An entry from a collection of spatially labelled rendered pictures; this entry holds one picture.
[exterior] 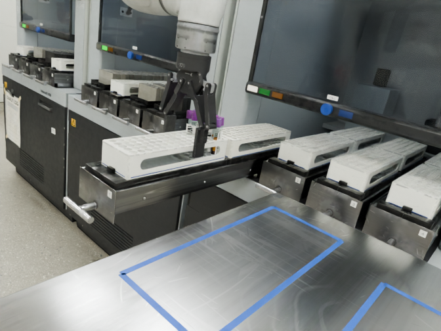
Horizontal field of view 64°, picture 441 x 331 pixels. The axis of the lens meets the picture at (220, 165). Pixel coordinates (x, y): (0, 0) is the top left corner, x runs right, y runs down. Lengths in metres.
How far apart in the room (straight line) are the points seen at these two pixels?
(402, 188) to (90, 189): 0.68
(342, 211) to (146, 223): 0.82
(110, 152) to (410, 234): 0.66
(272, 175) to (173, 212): 0.46
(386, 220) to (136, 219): 0.98
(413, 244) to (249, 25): 0.74
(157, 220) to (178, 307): 0.99
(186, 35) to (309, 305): 0.56
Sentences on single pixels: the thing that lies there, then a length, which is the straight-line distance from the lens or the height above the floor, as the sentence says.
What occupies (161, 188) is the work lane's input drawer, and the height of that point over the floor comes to 0.79.
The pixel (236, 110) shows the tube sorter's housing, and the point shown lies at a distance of 1.15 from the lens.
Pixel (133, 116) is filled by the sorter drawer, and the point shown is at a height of 0.77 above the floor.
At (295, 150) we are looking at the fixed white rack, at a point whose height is 0.85.
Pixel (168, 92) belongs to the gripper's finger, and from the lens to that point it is 0.86.
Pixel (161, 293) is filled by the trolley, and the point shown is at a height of 0.82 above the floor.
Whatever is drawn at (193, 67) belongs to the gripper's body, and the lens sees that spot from 0.78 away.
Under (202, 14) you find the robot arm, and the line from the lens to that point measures 0.77.
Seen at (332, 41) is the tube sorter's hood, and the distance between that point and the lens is 0.98.
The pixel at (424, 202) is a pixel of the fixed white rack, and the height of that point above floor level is 0.85.
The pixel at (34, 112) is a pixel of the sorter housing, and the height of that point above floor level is 0.55.
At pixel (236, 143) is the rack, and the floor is 0.86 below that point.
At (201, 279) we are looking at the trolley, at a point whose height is 0.82.
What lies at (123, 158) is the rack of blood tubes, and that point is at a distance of 0.72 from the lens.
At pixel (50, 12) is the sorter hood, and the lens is 2.18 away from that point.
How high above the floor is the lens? 1.11
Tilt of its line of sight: 20 degrees down
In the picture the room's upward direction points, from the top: 10 degrees clockwise
